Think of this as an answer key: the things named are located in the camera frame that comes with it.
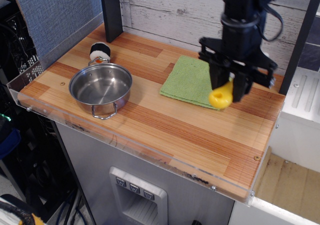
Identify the toy sushi roll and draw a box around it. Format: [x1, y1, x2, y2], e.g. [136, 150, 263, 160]
[89, 42, 111, 61]

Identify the steel pot with handles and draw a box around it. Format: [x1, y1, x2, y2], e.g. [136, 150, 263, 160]
[69, 57, 133, 120]

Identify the yellow handle toy knife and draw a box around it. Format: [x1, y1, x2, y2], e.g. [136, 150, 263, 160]
[208, 53, 275, 110]

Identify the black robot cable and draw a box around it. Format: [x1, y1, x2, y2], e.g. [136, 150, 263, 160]
[257, 3, 285, 42]

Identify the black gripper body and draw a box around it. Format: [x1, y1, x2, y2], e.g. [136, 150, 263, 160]
[199, 16, 278, 74]

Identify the green towel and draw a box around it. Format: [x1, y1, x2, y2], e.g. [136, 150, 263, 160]
[159, 55, 233, 110]

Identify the dark left post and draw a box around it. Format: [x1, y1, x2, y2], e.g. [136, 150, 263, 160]
[101, 0, 123, 43]

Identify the dark post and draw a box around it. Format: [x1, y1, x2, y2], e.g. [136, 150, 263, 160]
[279, 0, 320, 95]
[101, 0, 123, 43]

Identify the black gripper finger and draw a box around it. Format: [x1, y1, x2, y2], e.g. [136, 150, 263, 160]
[232, 72, 252, 103]
[209, 61, 231, 90]

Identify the blue fabric panel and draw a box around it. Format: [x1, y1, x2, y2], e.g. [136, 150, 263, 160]
[16, 0, 103, 59]

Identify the toy fridge dispenser panel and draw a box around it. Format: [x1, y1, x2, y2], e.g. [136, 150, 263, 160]
[109, 166, 169, 225]

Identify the white toy sink unit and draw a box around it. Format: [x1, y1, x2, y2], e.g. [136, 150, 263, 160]
[229, 67, 320, 225]

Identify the yellow object bottom left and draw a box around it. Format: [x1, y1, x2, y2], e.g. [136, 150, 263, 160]
[22, 213, 45, 225]

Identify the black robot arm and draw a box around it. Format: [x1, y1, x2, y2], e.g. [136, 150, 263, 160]
[199, 0, 283, 103]

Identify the clear acrylic edge guard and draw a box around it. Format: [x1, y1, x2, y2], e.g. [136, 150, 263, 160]
[7, 62, 285, 204]

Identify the dark right post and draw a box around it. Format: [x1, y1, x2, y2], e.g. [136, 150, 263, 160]
[279, 0, 320, 95]

